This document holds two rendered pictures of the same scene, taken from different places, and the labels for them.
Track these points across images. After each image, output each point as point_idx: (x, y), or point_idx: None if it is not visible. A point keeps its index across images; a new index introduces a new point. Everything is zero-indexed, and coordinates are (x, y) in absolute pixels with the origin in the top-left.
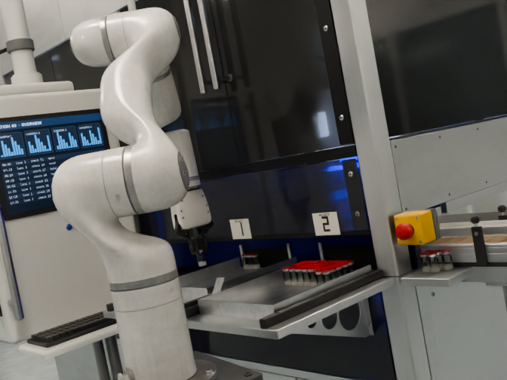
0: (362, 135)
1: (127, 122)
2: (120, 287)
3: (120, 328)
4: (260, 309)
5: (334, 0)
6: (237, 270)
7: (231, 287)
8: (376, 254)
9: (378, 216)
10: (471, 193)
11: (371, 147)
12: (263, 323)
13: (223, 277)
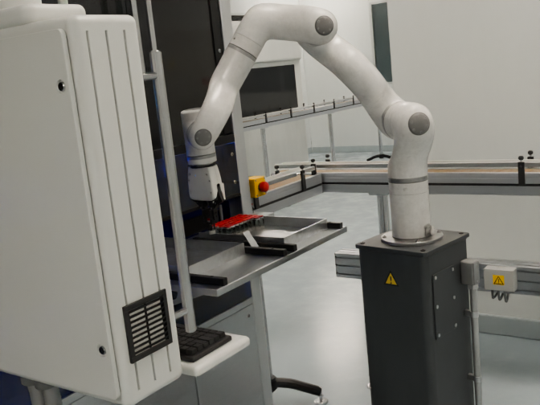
0: (238, 127)
1: (388, 88)
2: (427, 177)
3: (427, 201)
4: (321, 224)
5: (226, 34)
6: None
7: (255, 235)
8: (243, 207)
9: (245, 182)
10: None
11: (243, 135)
12: (341, 224)
13: None
